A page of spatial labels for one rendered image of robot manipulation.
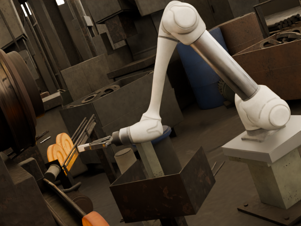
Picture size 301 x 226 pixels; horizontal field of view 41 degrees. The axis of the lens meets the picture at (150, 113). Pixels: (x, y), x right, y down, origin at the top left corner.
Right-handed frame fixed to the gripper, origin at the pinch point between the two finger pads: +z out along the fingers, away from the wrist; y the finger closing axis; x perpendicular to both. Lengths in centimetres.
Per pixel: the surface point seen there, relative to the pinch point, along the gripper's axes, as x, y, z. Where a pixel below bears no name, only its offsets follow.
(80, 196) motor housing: -18.6, -17.0, 3.9
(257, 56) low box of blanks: -6, 189, -114
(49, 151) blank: 4.2, -5.3, 16.4
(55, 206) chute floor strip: -5, -57, -3
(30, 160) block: 7.8, -28.7, 15.5
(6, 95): 41, -65, -4
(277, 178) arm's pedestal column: -44, 7, -90
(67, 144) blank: -0.2, 17.9, 16.0
